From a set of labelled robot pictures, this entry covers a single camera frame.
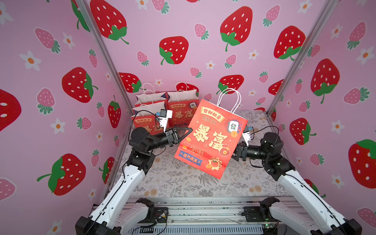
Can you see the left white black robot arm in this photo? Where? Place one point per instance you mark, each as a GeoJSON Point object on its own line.
{"type": "Point", "coordinates": [107, 219]}

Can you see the red paper bag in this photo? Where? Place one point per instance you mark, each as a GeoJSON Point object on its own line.
{"type": "Point", "coordinates": [145, 116]}
{"type": "Point", "coordinates": [150, 96]}
{"type": "Point", "coordinates": [183, 103]}
{"type": "Point", "coordinates": [215, 135]}

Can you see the right aluminium frame post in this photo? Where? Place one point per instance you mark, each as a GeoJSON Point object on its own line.
{"type": "Point", "coordinates": [315, 31]}

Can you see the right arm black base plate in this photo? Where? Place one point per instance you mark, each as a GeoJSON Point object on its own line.
{"type": "Point", "coordinates": [258, 214]}

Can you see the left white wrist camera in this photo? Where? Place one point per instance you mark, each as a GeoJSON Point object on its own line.
{"type": "Point", "coordinates": [163, 117]}

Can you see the left aluminium frame post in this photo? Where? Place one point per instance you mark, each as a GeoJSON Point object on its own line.
{"type": "Point", "coordinates": [88, 17]}

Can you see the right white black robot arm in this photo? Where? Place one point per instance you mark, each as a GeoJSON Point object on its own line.
{"type": "Point", "coordinates": [323, 220]}

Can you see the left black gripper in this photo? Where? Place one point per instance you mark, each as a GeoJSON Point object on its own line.
{"type": "Point", "coordinates": [172, 139]}

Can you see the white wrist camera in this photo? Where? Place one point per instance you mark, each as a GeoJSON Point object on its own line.
{"type": "Point", "coordinates": [248, 134]}
{"type": "Point", "coordinates": [163, 117]}

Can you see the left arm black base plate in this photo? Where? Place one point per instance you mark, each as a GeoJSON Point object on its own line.
{"type": "Point", "coordinates": [152, 215]}

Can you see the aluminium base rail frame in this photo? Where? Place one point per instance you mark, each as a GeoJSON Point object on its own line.
{"type": "Point", "coordinates": [204, 210]}

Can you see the aluminium frame post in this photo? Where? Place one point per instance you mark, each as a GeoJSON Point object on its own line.
{"type": "Point", "coordinates": [315, 31]}
{"type": "Point", "coordinates": [88, 17]}

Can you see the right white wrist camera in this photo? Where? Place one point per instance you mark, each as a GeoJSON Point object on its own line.
{"type": "Point", "coordinates": [248, 134]}

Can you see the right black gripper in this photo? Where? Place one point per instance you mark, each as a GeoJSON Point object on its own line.
{"type": "Point", "coordinates": [236, 151]}

